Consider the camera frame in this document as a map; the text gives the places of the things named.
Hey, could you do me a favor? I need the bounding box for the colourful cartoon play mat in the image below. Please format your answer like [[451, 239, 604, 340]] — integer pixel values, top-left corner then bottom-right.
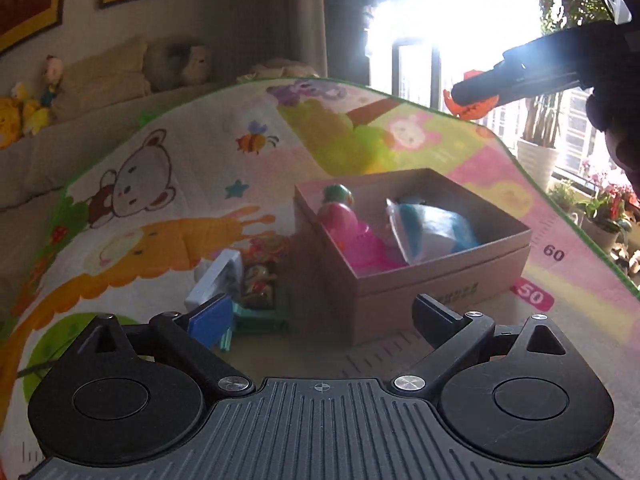
[[1, 79, 639, 479]]

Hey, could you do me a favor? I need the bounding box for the pink plastic basket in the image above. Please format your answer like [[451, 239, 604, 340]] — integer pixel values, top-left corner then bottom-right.
[[343, 221, 405, 276]]

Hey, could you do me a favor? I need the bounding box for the beige cushion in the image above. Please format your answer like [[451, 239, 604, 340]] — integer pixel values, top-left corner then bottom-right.
[[51, 36, 152, 122]]

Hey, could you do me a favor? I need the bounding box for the pink cardboard box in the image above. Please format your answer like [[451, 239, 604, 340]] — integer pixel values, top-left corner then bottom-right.
[[292, 169, 532, 344]]

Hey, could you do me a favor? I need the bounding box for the orange tiger plush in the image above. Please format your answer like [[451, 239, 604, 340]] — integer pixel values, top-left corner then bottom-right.
[[0, 98, 23, 148]]

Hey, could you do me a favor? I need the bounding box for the grey plush neck pillow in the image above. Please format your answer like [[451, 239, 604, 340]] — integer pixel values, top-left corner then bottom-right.
[[143, 36, 213, 92]]

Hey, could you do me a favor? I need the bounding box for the small doll plush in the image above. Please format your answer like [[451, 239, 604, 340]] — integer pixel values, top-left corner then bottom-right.
[[41, 55, 64, 107]]

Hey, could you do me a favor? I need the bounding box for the white usb charger box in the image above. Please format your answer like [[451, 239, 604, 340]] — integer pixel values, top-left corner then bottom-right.
[[184, 248, 244, 311]]

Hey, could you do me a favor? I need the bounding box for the teal plastic crank handle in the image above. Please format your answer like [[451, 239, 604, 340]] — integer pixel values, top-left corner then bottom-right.
[[217, 285, 293, 352]]

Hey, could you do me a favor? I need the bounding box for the grey curtain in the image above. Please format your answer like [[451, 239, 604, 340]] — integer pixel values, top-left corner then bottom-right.
[[270, 0, 328, 77]]

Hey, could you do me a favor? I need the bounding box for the yellow duck plush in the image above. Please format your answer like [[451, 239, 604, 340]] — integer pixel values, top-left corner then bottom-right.
[[11, 82, 52, 136]]

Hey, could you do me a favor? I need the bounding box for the blue white plastic packet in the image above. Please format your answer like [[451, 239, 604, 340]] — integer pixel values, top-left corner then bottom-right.
[[386, 200, 480, 266]]

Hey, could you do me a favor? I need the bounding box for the grey sofa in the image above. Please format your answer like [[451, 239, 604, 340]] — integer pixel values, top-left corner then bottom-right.
[[0, 82, 222, 316]]

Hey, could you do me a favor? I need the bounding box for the orange plastic cup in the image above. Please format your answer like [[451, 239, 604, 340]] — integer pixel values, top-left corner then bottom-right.
[[442, 90, 499, 122]]

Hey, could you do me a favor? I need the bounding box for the red hello kitty toy camera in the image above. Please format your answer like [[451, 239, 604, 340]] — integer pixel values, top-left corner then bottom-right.
[[241, 235, 283, 311]]

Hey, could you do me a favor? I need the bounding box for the pink toy figure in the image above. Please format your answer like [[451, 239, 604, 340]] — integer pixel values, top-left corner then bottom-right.
[[317, 184, 370, 250]]

